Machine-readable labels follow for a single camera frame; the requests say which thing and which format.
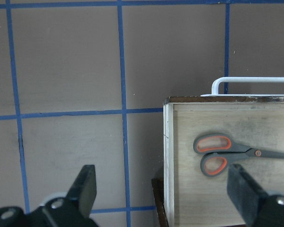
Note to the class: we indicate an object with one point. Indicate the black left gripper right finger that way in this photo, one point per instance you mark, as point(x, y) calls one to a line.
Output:
point(245, 193)

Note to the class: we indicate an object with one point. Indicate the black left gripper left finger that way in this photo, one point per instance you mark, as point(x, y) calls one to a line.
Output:
point(83, 191)

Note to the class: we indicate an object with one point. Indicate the dark brown wooden cabinet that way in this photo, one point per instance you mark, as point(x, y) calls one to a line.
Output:
point(158, 194)

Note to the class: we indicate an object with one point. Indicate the light wooden drawer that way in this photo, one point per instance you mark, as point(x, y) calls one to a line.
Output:
point(192, 199)

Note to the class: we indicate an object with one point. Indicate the grey orange scissors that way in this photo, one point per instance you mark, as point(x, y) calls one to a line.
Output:
point(220, 150)

